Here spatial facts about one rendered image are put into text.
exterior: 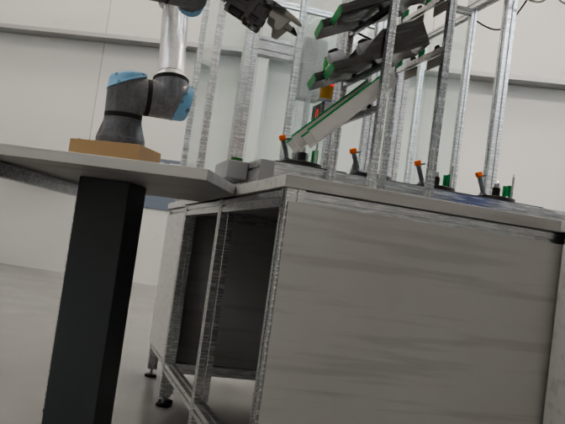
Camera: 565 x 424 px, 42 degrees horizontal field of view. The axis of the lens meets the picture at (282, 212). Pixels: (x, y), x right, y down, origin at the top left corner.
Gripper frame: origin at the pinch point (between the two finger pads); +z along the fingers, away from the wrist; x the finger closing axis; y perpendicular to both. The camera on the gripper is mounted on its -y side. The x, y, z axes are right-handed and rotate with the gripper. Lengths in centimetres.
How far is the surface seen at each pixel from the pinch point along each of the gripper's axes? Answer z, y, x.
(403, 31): 24.9, -13.4, 6.5
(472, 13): 60, -100, -140
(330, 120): 21.5, 18.5, 6.9
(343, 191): 31, 37, 34
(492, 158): 100, -39, -120
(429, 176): 52, 16, 7
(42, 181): -42, 75, -41
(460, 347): 76, 52, 27
